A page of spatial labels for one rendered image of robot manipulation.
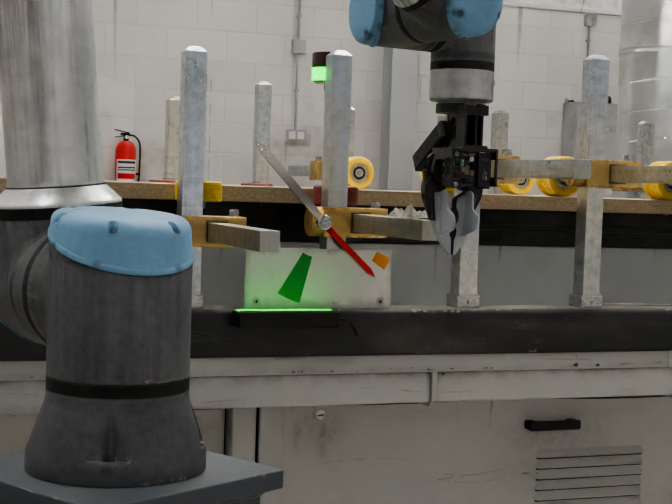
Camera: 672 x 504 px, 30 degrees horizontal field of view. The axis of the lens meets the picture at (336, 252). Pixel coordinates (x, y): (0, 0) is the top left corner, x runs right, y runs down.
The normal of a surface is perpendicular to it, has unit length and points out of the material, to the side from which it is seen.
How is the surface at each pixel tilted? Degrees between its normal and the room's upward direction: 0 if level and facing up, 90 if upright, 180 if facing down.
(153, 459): 70
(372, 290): 90
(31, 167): 94
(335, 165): 90
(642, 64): 90
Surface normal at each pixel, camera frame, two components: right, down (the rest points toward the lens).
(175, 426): 0.79, -0.29
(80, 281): -0.44, 0.03
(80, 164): 0.70, 0.04
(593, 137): 0.35, 0.06
